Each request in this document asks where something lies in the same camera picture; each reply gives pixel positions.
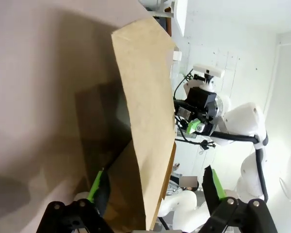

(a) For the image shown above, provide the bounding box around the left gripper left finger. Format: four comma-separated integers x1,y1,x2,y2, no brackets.
37,167,117,233

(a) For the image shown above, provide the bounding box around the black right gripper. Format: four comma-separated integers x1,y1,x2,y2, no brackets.
174,86,218,135

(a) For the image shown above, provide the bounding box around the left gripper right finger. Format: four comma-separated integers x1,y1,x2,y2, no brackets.
201,165,278,233

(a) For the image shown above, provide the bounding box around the brown cardboard box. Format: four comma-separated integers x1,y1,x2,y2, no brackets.
74,18,178,231

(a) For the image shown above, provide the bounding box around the person in beige coat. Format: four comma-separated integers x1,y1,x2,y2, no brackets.
168,163,200,196

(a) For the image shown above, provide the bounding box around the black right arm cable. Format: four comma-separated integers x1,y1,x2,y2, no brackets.
212,131,269,203

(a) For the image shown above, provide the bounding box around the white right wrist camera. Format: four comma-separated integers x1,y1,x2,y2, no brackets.
193,64,225,79

